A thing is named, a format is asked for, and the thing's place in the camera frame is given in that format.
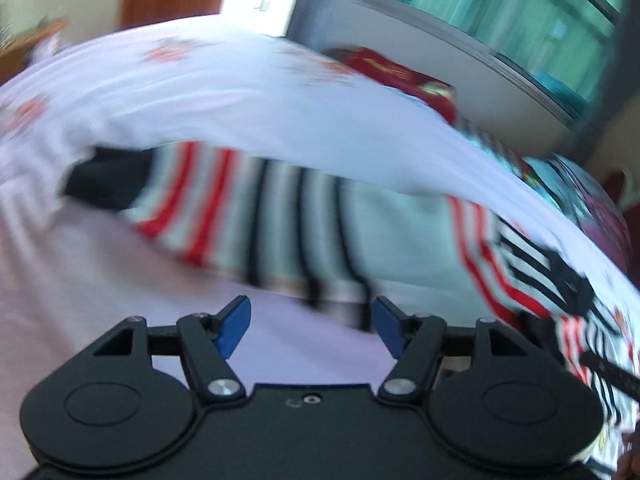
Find black red white striped sweater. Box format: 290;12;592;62
59;142;640;441

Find brown wooden furniture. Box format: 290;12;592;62
0;16;70;88

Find white floral bedsheet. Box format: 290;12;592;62
0;14;640;480

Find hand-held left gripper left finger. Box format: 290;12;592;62
87;296;251;402

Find red pillow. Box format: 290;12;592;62
322;46;459;125

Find pile of folded clothes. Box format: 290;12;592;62
522;154;632;266

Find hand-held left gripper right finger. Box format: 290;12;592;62
373;296;542;404

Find grey white striped pillow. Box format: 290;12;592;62
456;119;523;173

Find window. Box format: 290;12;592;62
357;0;628;128

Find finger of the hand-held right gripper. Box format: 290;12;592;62
546;250;597;319

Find grey curtain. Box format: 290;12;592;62
284;0;383;57
582;0;640;166

